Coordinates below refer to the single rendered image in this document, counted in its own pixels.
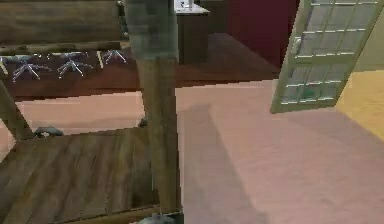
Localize dark wooden counter cabinet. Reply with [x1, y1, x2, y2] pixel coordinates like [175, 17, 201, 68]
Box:
[173, 0, 211, 66]

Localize silver star chair base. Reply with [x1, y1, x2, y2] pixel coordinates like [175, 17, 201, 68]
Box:
[101, 49, 128, 66]
[56, 52, 95, 80]
[11, 56, 53, 83]

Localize brown wooden shelf cart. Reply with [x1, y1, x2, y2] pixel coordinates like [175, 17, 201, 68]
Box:
[0, 0, 185, 224]

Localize glass paned room door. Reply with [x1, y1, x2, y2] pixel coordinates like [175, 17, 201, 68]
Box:
[269, 0, 384, 115]

